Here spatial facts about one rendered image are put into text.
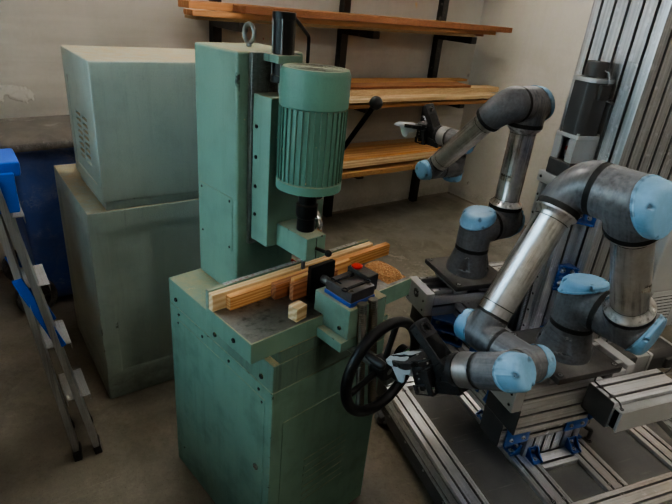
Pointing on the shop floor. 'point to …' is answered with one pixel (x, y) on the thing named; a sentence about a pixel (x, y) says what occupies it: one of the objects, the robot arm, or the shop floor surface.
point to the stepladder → (31, 294)
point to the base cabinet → (264, 428)
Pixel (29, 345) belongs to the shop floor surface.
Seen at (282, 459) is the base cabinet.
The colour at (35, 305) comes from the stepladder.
